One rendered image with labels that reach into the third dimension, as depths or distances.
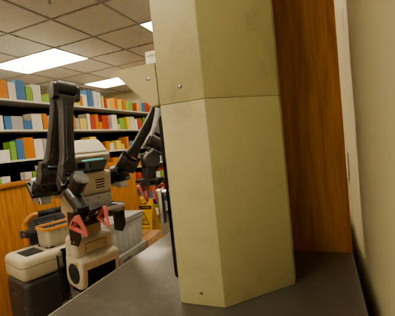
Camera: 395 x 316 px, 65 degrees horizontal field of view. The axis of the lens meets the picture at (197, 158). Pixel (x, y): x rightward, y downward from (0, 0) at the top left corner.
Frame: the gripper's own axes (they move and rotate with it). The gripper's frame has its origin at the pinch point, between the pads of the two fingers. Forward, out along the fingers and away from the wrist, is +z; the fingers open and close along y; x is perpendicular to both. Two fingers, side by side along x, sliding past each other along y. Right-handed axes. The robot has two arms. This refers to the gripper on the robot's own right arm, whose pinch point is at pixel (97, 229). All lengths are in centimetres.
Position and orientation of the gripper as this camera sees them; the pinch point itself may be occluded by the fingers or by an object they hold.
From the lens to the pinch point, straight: 119.9
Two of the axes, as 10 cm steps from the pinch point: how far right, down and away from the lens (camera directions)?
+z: 6.5, 6.8, -3.3
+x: -5.1, 7.2, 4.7
